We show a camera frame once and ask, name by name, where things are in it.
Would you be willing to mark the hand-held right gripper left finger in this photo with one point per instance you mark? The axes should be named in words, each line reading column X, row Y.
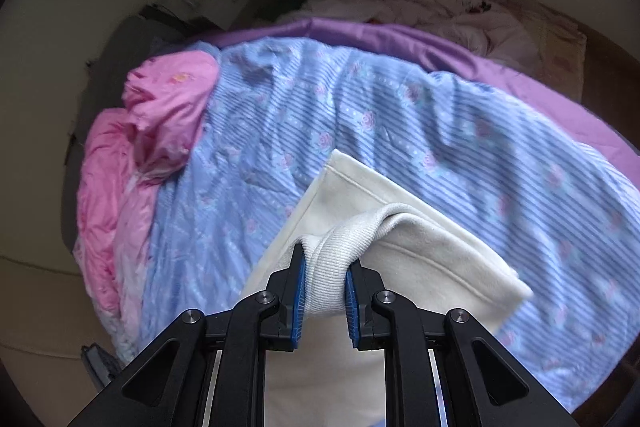
column 298, row 302

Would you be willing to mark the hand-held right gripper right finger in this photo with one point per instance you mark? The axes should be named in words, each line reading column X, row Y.
column 352, row 302

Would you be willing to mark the cream sweatshirt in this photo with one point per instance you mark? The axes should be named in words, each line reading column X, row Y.
column 350, row 197

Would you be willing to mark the blue striped floral bedsheet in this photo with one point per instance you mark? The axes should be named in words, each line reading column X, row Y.
column 400, row 117

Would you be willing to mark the dark ribbed object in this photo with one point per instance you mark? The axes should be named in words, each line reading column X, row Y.
column 100, row 364

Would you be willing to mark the pink quilt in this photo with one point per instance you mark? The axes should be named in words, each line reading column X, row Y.
column 115, row 187

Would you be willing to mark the purple sheet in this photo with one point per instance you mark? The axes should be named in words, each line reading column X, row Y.
column 525, row 87

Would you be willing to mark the cardboard box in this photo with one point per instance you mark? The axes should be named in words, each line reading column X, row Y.
column 560, row 52

